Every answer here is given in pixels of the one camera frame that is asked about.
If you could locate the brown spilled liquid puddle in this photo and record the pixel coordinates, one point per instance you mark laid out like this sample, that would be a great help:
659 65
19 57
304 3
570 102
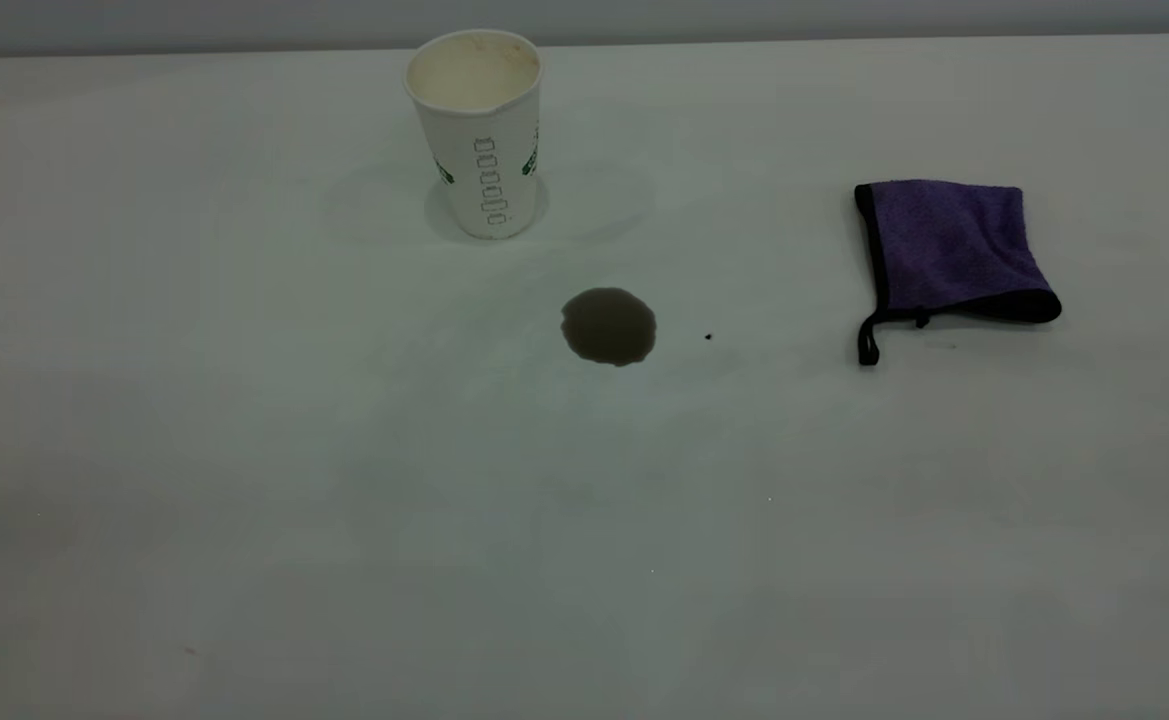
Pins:
608 326

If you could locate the white paper cup green print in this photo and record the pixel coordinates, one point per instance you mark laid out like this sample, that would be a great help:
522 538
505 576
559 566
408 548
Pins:
479 150

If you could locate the purple cloth with black trim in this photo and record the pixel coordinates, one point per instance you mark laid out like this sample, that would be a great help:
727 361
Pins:
949 245

